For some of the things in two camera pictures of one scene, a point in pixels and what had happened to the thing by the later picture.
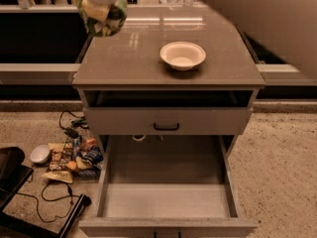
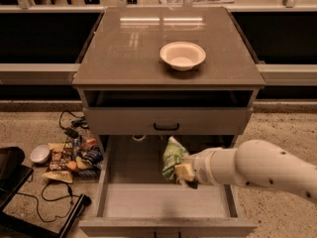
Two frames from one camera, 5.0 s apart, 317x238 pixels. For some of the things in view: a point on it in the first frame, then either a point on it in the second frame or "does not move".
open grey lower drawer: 166,186 does not move
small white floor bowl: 40,154 does not move
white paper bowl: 182,55 does not move
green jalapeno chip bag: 115,21 -> 173,154
